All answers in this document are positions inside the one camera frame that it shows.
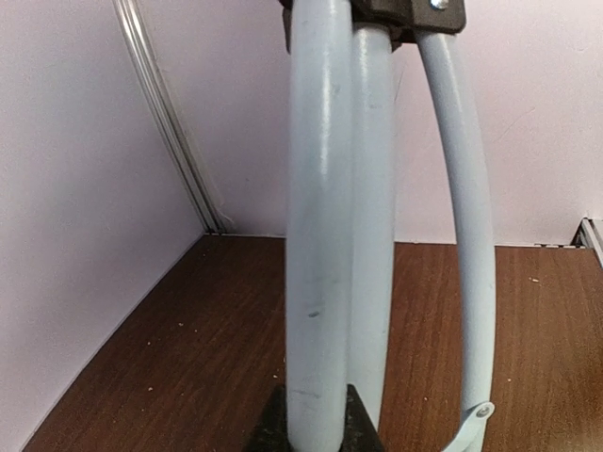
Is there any left aluminium corner post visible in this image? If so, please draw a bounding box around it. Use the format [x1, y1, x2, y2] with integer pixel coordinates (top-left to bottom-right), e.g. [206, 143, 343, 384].
[113, 1, 227, 234]

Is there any right aluminium corner post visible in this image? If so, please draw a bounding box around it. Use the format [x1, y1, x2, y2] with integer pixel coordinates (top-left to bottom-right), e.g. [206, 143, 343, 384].
[571, 218, 603, 266]

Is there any aluminium corner post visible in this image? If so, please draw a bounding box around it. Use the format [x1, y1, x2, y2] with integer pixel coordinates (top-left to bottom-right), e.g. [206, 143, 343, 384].
[571, 218, 603, 266]
[113, 1, 227, 234]

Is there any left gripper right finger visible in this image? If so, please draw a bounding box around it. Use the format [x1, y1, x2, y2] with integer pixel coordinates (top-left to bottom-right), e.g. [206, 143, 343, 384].
[340, 384, 384, 452]

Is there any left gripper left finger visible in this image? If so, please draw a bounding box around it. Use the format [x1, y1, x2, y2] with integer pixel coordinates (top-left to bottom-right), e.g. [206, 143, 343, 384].
[247, 385, 291, 452]

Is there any white perforated music stand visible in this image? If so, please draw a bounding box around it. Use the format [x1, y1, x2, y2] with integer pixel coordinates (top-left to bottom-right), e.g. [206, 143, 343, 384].
[282, 1, 497, 451]

